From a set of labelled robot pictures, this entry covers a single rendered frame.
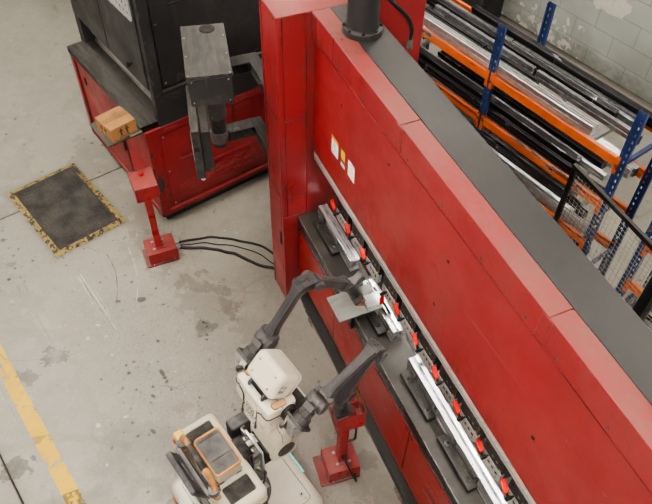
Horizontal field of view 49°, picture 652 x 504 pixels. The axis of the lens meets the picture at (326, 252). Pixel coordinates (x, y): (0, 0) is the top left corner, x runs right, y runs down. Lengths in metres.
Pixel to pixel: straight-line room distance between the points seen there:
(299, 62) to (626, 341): 2.22
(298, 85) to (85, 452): 2.59
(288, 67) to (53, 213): 2.91
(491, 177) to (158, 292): 3.17
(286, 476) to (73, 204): 3.03
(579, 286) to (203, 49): 2.46
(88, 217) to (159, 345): 1.42
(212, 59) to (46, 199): 2.67
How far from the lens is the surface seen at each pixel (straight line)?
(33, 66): 7.85
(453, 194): 2.74
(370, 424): 4.67
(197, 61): 4.02
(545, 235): 2.68
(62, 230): 5.99
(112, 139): 5.07
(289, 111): 4.01
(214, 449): 3.66
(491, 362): 2.95
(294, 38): 3.76
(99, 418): 4.91
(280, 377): 3.26
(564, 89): 4.89
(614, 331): 2.48
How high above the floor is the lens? 4.18
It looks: 49 degrees down
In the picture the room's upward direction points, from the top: 2 degrees clockwise
